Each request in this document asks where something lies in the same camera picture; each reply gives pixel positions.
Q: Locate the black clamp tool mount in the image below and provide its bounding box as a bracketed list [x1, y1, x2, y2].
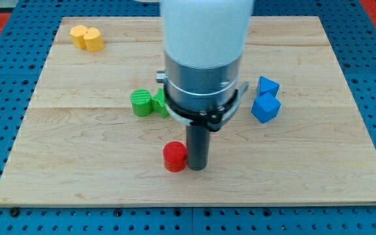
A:
[164, 82, 249, 132]

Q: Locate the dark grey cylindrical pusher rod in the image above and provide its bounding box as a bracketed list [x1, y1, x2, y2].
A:
[186, 125, 210, 171]

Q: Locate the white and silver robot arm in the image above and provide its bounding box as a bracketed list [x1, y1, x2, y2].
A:
[156, 0, 254, 170]

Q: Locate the green star block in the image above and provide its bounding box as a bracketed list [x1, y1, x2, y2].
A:
[151, 88, 168, 119]

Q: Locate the red cylinder block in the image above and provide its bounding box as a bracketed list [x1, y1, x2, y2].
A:
[163, 141, 187, 172]

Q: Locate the blue cube block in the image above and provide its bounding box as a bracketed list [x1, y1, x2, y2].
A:
[251, 93, 281, 123]

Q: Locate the blue triangular block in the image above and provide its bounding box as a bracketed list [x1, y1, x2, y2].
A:
[256, 76, 280, 97]

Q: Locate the green cylinder block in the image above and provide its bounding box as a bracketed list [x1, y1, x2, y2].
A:
[130, 89, 152, 117]

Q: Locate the wooden board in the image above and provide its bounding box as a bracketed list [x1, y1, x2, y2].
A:
[0, 16, 376, 208]

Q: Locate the yellow heart block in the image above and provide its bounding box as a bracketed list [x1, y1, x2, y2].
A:
[84, 27, 104, 52]

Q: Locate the yellow hexagon block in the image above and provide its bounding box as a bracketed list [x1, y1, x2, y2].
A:
[69, 25, 87, 49]

